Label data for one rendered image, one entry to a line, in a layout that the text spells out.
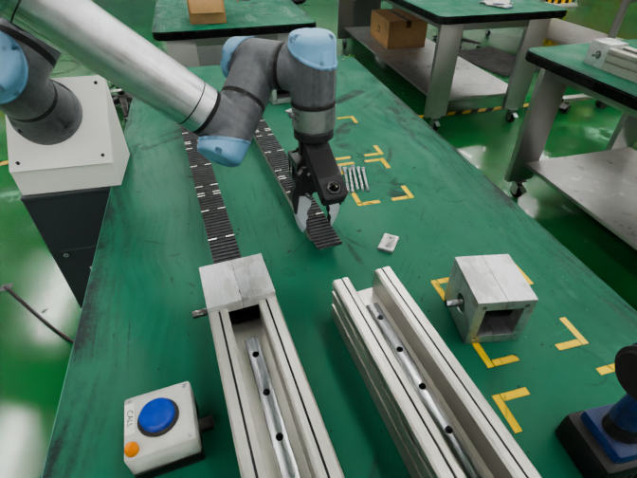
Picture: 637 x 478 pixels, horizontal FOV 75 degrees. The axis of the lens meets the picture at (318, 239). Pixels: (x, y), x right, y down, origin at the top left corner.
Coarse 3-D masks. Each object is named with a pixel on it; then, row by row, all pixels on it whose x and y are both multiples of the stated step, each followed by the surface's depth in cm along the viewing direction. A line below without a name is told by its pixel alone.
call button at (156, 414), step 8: (152, 400) 50; (160, 400) 50; (168, 400) 50; (144, 408) 49; (152, 408) 49; (160, 408) 49; (168, 408) 49; (144, 416) 48; (152, 416) 48; (160, 416) 48; (168, 416) 48; (144, 424) 47; (152, 424) 47; (160, 424) 47; (168, 424) 48
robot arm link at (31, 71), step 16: (0, 32) 74; (16, 32) 76; (0, 48) 74; (16, 48) 75; (32, 48) 78; (0, 64) 74; (16, 64) 75; (32, 64) 78; (48, 64) 82; (0, 80) 74; (16, 80) 75; (32, 80) 79; (48, 80) 86; (0, 96) 76; (16, 96) 78; (32, 96) 81; (48, 96) 85; (16, 112) 82; (32, 112) 84
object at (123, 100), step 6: (294, 0) 428; (300, 0) 432; (462, 36) 499; (468, 42) 481; (474, 42) 480; (114, 84) 323; (114, 90) 312; (120, 90) 314; (114, 96) 337; (120, 96) 332; (126, 96) 334; (132, 96) 336; (114, 102) 332; (120, 102) 327; (126, 102) 329; (126, 108) 323; (126, 114) 317; (126, 120) 319
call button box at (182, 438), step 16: (176, 384) 53; (128, 400) 51; (144, 400) 51; (176, 400) 51; (192, 400) 52; (128, 416) 49; (176, 416) 49; (192, 416) 50; (208, 416) 54; (128, 432) 48; (144, 432) 48; (160, 432) 48; (176, 432) 48; (192, 432) 48; (144, 448) 47; (160, 448) 47; (176, 448) 47; (192, 448) 49; (128, 464) 46; (144, 464) 47; (160, 464) 48; (176, 464) 49
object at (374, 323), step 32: (352, 288) 62; (384, 288) 64; (352, 320) 58; (384, 320) 61; (416, 320) 58; (352, 352) 62; (384, 352) 54; (416, 352) 58; (448, 352) 54; (384, 384) 51; (416, 384) 53; (448, 384) 51; (384, 416) 54; (416, 416) 47; (448, 416) 50; (480, 416) 47; (416, 448) 46; (448, 448) 44; (480, 448) 47; (512, 448) 44
